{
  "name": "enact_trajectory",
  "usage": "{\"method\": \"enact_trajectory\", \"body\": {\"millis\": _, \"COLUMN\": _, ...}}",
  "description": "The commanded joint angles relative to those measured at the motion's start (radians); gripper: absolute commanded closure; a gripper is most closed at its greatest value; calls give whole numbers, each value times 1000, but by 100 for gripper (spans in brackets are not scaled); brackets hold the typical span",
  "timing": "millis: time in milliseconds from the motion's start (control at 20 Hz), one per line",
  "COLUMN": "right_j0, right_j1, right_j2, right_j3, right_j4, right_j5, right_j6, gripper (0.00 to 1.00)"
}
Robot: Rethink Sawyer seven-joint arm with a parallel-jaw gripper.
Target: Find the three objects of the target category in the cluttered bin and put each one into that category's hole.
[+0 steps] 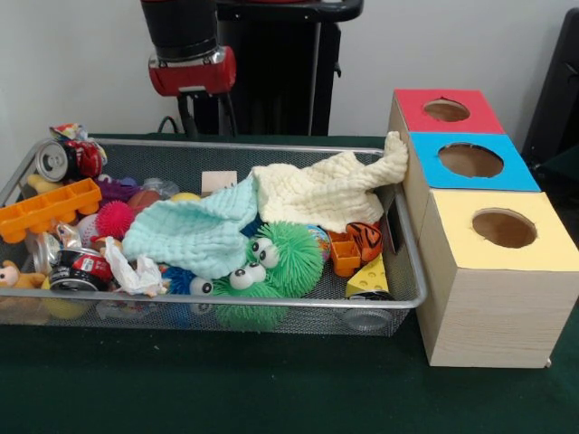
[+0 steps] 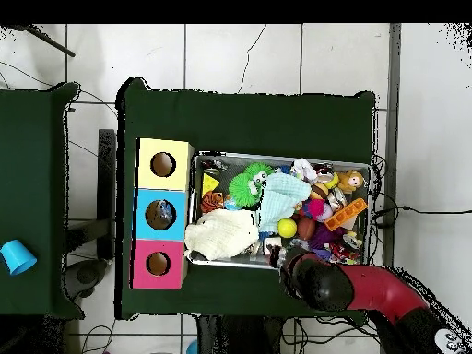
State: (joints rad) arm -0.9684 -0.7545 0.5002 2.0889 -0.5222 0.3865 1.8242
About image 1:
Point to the small green spiky ball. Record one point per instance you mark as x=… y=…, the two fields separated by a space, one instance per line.
x=242 y=307

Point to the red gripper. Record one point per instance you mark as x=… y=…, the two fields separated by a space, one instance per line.
x=192 y=77

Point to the small wooden cube block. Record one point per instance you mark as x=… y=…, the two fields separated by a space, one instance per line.
x=219 y=181

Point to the small clear plastic packet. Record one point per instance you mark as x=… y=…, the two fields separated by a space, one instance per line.
x=163 y=187

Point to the red and black soda can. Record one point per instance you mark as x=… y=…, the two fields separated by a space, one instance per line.
x=86 y=268

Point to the mint green muslin cloth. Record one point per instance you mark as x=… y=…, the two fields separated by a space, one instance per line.
x=194 y=231

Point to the pink spiky ball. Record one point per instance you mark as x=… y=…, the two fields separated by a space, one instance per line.
x=116 y=219

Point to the shallow clear mesh bin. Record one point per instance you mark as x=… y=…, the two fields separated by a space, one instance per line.
x=409 y=271

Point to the orange toy block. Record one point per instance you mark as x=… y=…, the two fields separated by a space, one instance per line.
x=344 y=255

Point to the orange tiger plush toy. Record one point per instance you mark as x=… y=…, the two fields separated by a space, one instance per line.
x=366 y=240

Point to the orange plastic toy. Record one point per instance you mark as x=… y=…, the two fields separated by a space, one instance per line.
x=45 y=210

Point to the wooden box with three holes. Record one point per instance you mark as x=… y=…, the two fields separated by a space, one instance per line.
x=488 y=316

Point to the yellow cheese wedge toy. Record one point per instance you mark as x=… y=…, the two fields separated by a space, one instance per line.
x=369 y=278

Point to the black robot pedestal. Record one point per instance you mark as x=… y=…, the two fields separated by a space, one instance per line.
x=271 y=81

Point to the cream muslin cloth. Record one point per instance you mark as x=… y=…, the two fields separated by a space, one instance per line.
x=317 y=190

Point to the large green spiky ball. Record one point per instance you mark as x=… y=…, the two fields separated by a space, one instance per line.
x=294 y=249

